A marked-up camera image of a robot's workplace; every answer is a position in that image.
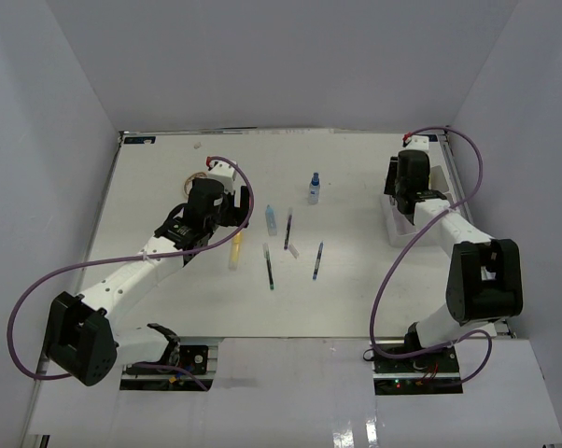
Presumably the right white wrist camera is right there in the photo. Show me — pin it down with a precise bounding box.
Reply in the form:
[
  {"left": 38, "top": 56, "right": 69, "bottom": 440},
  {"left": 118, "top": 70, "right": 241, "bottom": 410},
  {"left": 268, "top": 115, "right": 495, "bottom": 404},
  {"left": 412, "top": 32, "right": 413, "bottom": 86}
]
[{"left": 402, "top": 133, "right": 430, "bottom": 152}]

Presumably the purple gel pen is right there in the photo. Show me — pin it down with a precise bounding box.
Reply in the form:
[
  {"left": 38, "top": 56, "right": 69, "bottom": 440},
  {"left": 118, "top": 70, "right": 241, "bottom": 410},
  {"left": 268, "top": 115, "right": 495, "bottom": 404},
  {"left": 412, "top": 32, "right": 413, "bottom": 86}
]
[{"left": 284, "top": 207, "right": 293, "bottom": 250}]

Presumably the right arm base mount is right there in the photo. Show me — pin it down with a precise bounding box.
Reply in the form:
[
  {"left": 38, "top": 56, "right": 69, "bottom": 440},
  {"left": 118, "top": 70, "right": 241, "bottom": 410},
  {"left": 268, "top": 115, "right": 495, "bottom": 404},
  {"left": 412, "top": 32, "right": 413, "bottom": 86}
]
[{"left": 362, "top": 348, "right": 463, "bottom": 396}]

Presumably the yellow highlighter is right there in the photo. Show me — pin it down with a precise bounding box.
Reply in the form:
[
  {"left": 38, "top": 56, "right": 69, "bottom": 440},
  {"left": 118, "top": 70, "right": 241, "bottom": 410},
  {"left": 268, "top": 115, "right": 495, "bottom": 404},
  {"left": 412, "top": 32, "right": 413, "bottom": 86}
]
[{"left": 228, "top": 232, "right": 243, "bottom": 271}]

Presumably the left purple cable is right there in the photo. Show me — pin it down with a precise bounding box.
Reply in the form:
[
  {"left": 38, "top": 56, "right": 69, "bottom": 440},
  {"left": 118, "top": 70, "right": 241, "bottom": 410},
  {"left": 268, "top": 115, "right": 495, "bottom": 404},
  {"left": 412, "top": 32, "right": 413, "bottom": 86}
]
[{"left": 7, "top": 155, "right": 255, "bottom": 391}]

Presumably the purple cable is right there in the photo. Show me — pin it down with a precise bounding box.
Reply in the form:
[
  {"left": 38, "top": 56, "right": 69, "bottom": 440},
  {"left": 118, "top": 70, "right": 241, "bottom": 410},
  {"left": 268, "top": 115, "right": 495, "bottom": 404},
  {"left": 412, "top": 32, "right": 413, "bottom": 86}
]
[
  {"left": 370, "top": 125, "right": 495, "bottom": 388},
  {"left": 7, "top": 155, "right": 255, "bottom": 391}
]

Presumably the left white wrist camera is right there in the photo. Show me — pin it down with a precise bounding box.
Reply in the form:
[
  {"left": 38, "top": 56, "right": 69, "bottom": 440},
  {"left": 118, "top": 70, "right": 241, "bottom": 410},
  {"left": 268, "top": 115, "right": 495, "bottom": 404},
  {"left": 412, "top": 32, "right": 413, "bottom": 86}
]
[{"left": 206, "top": 158, "right": 237, "bottom": 194}]

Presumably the white compartment organizer tray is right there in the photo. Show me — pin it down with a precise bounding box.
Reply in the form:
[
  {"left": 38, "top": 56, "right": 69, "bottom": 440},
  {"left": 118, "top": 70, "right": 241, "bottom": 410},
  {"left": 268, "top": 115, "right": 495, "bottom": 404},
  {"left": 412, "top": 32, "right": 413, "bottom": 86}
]
[{"left": 380, "top": 165, "right": 454, "bottom": 247}]

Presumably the small blue spray bottle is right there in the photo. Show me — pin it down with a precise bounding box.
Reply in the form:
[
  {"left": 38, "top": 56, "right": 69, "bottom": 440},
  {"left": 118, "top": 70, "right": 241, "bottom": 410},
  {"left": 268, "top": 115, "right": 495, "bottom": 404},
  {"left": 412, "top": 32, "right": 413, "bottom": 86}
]
[{"left": 308, "top": 172, "right": 320, "bottom": 204}]

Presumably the blue highlighter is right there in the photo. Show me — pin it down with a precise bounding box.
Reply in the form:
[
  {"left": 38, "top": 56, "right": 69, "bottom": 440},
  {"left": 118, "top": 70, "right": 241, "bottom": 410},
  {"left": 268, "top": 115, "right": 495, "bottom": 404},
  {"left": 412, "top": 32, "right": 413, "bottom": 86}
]
[{"left": 265, "top": 204, "right": 277, "bottom": 236}]

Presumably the left blue corner label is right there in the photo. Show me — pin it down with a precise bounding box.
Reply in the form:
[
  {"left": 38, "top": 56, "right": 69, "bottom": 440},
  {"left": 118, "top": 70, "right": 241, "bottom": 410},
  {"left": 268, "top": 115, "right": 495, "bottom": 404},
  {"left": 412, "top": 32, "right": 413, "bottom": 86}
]
[{"left": 123, "top": 136, "right": 156, "bottom": 145}]

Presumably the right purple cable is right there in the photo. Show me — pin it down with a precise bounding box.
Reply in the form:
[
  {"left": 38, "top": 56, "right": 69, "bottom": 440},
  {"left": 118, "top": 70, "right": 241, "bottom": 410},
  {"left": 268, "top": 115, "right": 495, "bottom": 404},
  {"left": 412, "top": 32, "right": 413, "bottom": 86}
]
[{"left": 370, "top": 125, "right": 495, "bottom": 388}]

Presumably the blue gel pen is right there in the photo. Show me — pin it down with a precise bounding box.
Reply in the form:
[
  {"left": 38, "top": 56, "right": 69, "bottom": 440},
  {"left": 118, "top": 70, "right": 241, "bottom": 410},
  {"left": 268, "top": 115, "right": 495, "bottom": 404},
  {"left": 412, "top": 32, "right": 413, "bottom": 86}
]
[{"left": 312, "top": 241, "right": 324, "bottom": 281}]

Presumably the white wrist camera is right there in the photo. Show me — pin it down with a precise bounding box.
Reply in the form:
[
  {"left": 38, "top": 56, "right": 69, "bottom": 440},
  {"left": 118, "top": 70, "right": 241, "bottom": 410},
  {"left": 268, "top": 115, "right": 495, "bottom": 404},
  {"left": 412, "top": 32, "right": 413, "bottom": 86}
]
[
  {"left": 206, "top": 158, "right": 237, "bottom": 194},
  {"left": 402, "top": 133, "right": 430, "bottom": 152}
]

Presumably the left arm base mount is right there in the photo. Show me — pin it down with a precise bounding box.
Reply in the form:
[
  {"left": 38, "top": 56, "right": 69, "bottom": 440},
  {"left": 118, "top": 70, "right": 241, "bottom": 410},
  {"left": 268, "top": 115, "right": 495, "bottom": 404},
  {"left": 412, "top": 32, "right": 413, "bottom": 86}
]
[{"left": 124, "top": 345, "right": 209, "bottom": 376}]

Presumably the dark green gel pen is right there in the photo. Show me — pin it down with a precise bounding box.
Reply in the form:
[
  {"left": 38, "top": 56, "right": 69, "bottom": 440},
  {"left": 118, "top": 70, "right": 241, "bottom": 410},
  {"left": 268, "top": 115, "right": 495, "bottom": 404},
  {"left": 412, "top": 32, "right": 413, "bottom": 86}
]
[{"left": 262, "top": 243, "right": 274, "bottom": 290}]

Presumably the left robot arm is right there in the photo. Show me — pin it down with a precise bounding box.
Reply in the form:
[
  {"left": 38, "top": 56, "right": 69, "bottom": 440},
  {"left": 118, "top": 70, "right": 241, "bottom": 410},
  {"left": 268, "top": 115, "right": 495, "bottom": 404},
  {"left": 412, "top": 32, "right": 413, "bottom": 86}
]
[{"left": 43, "top": 178, "right": 254, "bottom": 386}]

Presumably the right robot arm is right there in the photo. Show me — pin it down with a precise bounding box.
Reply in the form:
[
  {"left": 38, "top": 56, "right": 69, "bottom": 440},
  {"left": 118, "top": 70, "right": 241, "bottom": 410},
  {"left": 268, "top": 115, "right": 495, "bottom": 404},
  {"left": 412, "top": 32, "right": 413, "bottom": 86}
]
[{"left": 385, "top": 149, "right": 523, "bottom": 372}]

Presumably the masking tape roll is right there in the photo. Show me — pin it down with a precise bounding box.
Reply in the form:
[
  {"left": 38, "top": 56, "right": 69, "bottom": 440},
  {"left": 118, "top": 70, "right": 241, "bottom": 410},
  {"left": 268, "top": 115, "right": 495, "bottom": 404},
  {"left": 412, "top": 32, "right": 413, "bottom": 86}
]
[{"left": 183, "top": 172, "right": 207, "bottom": 198}]

